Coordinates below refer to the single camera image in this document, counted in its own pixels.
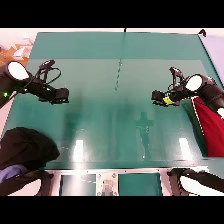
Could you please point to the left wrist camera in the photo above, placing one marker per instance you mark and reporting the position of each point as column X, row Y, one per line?
column 46, row 65

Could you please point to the silver frame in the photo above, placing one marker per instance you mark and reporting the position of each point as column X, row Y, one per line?
column 107, row 183

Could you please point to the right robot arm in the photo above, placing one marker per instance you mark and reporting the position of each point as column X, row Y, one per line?
column 207, row 89

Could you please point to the red garment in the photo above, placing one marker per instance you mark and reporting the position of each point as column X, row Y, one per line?
column 212, row 129

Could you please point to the purple garment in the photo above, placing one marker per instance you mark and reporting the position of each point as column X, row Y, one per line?
column 10, row 172

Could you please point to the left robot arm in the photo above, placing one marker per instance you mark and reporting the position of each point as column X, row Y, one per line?
column 16, row 77

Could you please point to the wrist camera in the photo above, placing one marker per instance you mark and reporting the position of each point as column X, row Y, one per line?
column 46, row 65
column 175, row 75

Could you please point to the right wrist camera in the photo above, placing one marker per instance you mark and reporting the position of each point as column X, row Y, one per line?
column 175, row 75

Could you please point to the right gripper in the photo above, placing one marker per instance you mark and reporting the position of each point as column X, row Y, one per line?
column 166, row 98

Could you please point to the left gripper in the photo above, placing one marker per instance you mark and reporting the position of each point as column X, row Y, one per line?
column 56, row 95

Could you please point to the black garment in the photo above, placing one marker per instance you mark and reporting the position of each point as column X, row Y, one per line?
column 27, row 147

